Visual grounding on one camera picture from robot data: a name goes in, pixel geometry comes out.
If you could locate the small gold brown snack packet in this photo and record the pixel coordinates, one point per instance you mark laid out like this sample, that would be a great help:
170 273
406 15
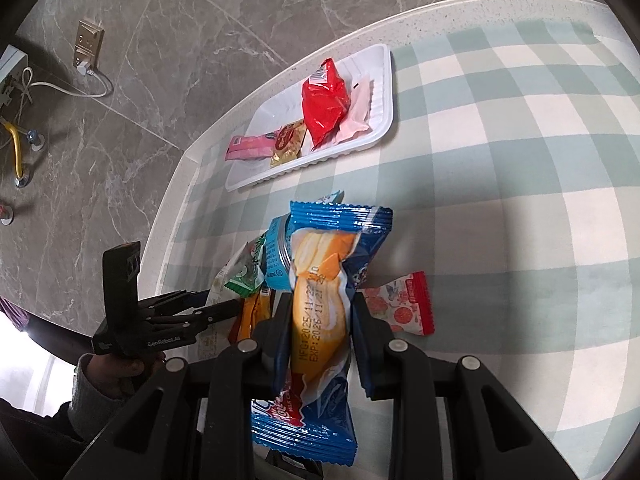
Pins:
287 142

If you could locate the light blue snack packet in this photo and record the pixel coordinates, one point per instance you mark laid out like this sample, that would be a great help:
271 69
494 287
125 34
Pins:
275 260

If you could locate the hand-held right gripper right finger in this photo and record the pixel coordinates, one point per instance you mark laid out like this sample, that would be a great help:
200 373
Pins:
364 360

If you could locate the pale pink snack packet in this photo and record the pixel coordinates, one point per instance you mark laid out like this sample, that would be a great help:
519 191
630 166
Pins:
361 105

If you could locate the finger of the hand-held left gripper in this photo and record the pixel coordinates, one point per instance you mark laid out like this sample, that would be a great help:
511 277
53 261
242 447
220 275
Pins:
215 314
180 301

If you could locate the blue cake snack packet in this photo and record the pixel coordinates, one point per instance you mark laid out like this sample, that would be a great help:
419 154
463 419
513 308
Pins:
320 280

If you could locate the green snack packet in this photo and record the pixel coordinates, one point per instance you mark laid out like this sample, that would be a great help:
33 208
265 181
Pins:
245 270

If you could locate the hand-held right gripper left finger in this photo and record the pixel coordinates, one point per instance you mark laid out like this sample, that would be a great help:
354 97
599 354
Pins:
275 332

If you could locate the red and white snack packet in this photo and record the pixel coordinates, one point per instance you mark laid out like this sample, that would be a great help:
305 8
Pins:
400 310

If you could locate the metal pipe valve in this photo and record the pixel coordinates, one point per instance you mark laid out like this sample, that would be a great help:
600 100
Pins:
36 141

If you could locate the person's left hand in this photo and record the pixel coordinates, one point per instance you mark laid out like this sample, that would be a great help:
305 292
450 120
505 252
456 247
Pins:
125 375

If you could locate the white plastic tray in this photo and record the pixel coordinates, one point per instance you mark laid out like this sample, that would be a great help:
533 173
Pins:
272 110

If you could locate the white water heater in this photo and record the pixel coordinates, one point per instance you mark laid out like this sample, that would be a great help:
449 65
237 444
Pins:
10 75

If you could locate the person's left forearm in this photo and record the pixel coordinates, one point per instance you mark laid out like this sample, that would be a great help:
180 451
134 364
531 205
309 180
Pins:
55 420

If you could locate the gold wall socket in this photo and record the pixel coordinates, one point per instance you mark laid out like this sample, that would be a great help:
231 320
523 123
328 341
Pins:
89 40

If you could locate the orange snack packet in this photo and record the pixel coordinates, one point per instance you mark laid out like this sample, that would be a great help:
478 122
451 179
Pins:
255 315

